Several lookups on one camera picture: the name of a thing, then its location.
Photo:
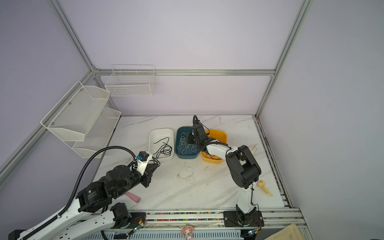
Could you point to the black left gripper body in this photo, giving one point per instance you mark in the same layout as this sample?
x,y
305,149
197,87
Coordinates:
x,y
144,179

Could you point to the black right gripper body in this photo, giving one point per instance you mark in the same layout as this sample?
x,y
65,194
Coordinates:
x,y
191,139

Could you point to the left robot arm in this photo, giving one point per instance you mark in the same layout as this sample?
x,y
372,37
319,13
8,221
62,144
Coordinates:
x,y
97,195

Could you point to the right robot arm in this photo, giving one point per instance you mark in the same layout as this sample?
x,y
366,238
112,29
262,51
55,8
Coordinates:
x,y
244,170

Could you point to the dark teal plastic bin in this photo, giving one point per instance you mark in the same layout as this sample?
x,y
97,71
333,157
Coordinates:
x,y
182,149

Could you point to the purple pink spatula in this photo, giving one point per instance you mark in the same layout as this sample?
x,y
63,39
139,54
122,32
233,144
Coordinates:
x,y
133,197

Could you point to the white plastic bin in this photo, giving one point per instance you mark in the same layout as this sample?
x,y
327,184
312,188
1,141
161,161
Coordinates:
x,y
161,144

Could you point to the white work glove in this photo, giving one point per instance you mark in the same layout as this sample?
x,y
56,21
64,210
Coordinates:
x,y
253,149

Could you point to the white mesh lower shelf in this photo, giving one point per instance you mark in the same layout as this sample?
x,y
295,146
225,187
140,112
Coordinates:
x,y
99,135

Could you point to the white mesh shelf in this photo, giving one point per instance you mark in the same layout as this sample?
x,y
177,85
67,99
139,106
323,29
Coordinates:
x,y
99,135
72,118

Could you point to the pink doll figure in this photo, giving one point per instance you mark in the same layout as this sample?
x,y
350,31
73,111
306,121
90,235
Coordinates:
x,y
187,232

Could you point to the small wooden toy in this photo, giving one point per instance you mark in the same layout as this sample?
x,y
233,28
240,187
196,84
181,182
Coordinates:
x,y
261,184

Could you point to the white mesh upper shelf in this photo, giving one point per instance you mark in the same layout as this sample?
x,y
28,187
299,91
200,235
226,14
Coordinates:
x,y
72,118

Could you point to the white wire wall basket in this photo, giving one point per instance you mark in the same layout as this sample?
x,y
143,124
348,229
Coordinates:
x,y
132,81

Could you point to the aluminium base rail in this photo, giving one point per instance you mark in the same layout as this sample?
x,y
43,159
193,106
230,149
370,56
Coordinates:
x,y
209,225

